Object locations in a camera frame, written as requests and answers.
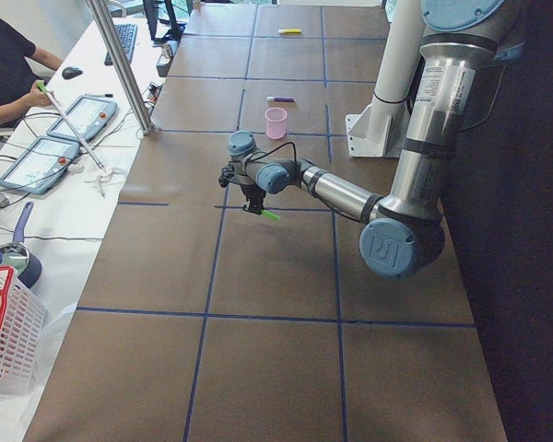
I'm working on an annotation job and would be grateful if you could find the aluminium frame post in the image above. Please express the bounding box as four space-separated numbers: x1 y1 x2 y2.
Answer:
86 0 154 136

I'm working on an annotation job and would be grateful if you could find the yellow highlighter pen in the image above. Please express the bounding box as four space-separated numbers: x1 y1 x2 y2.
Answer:
278 29 302 35

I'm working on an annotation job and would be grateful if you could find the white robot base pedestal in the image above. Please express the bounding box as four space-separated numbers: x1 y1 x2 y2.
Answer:
347 0 425 157

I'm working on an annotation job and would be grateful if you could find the black computer mouse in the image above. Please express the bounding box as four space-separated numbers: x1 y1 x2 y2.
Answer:
61 66 83 80

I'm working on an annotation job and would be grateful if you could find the green highlighter pen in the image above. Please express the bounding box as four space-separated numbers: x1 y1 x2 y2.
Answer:
260 210 281 221

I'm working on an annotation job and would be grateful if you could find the seated person in black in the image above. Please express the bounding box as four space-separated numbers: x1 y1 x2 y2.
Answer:
0 18 62 127

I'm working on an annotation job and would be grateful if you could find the pink mesh pen holder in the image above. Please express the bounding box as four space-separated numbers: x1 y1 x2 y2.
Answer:
265 107 288 140

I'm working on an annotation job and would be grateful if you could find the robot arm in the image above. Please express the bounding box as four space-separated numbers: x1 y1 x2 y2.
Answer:
218 1 528 278

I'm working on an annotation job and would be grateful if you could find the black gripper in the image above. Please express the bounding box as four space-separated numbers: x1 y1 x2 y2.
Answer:
241 184 264 215

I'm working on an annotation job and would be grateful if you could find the purple highlighter pen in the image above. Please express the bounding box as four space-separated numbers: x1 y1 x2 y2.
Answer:
266 96 296 103

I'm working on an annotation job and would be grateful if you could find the black monitor stand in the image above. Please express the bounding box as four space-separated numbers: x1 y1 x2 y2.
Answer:
142 0 186 45

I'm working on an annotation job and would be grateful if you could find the reacher grabber tool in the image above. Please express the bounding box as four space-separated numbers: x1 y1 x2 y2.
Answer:
37 80 126 197

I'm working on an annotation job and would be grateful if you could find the black keyboard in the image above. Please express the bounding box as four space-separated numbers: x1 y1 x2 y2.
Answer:
114 23 138 63

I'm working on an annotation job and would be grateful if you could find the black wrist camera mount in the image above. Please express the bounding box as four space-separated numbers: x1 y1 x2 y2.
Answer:
218 166 238 188

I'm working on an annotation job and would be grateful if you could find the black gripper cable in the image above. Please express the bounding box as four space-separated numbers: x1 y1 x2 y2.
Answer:
246 141 299 165

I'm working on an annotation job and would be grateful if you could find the teach pendant tablet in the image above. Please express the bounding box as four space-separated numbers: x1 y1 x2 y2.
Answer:
46 95 118 142
0 136 80 195

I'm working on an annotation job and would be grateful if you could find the blue frying pan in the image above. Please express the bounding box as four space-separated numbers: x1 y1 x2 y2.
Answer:
0 202 42 288

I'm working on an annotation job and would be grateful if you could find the near teach pendant tablet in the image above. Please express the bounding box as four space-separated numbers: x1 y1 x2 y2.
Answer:
0 136 80 195

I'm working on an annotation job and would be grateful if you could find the white red plastic basket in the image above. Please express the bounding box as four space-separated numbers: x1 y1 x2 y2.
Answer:
0 266 46 396

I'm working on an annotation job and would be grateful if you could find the far teach pendant tablet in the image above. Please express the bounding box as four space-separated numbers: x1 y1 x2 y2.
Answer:
46 95 118 142

